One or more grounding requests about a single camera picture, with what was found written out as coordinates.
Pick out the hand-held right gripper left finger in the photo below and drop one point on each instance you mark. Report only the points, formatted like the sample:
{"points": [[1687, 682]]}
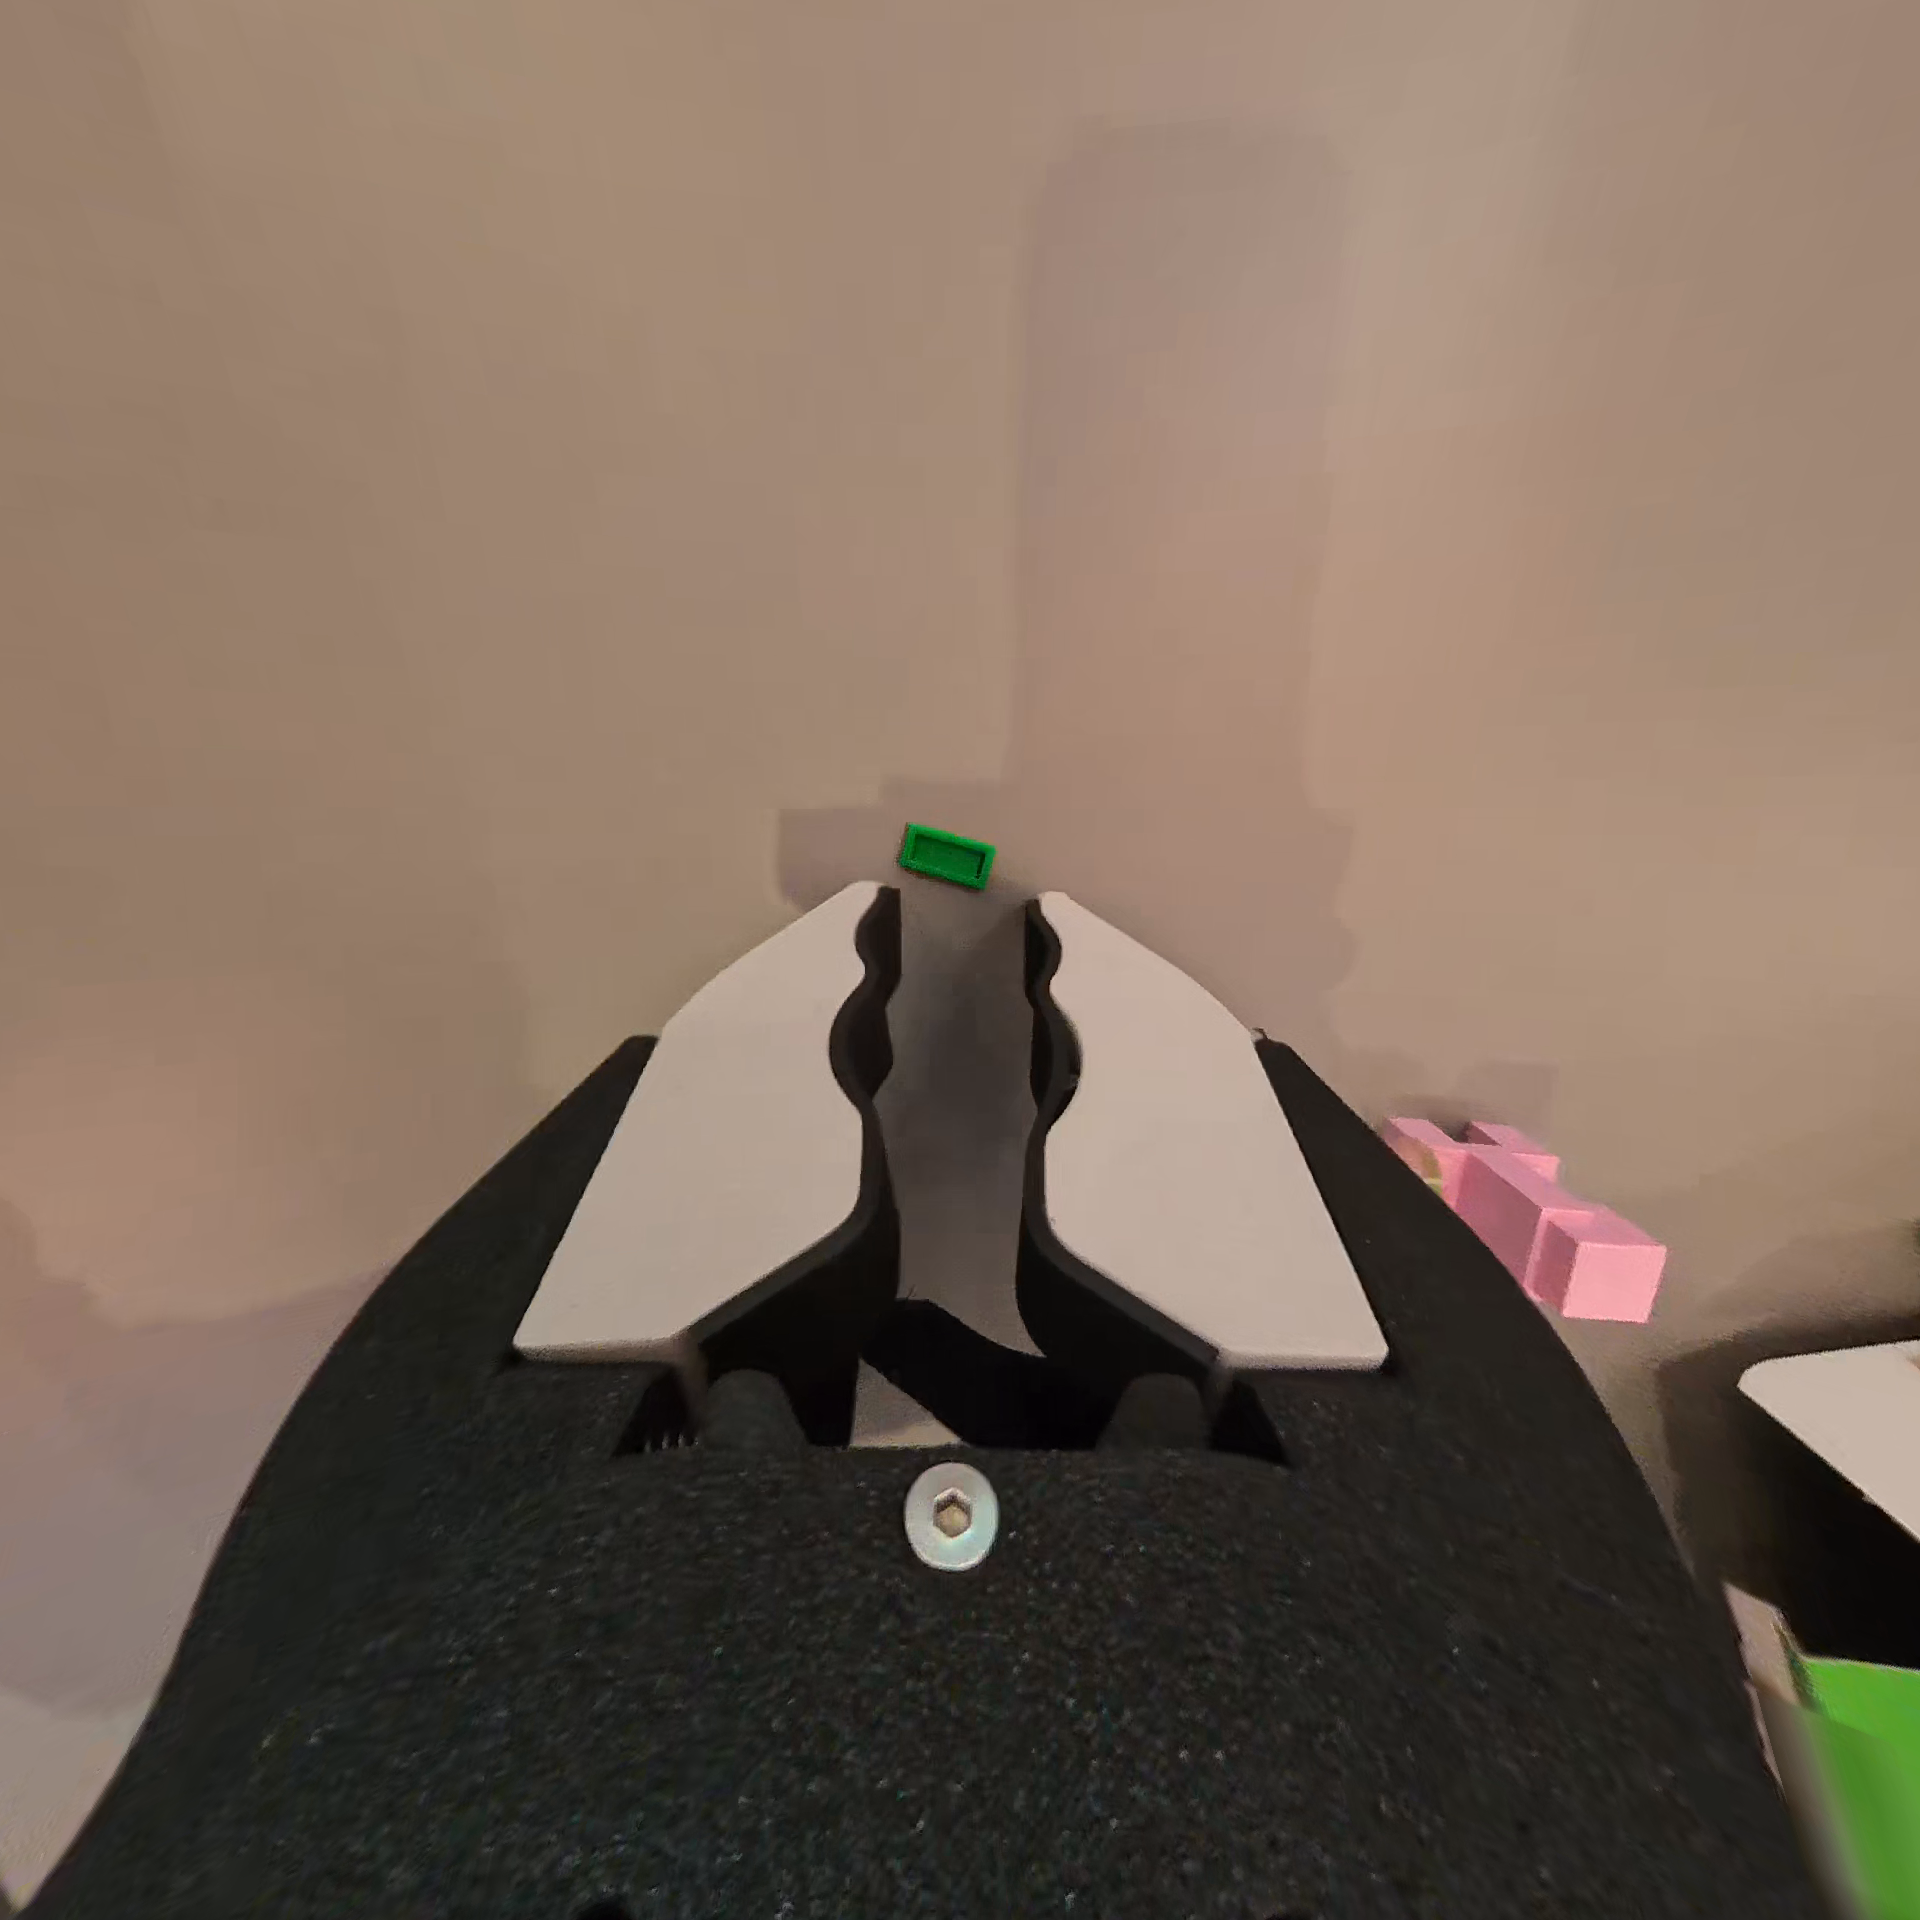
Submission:
{"points": [[721, 1171]]}

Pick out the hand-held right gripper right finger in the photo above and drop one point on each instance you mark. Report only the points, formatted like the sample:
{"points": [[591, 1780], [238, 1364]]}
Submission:
{"points": [[1202, 1184]]}

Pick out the small green tile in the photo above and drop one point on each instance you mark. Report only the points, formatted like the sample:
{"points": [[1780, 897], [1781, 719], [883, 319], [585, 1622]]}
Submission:
{"points": [[945, 855]]}

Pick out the white desk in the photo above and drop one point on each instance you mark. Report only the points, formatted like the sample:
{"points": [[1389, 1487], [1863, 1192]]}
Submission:
{"points": [[601, 451]]}

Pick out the pink toy brick figure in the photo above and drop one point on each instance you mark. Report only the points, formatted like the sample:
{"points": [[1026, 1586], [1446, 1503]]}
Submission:
{"points": [[1575, 1244]]}

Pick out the white card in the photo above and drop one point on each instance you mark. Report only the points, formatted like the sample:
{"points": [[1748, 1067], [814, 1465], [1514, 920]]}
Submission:
{"points": [[1862, 1425]]}

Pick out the green brick plate assembly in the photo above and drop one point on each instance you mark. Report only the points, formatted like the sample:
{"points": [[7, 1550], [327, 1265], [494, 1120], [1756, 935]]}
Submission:
{"points": [[1868, 1688]]}

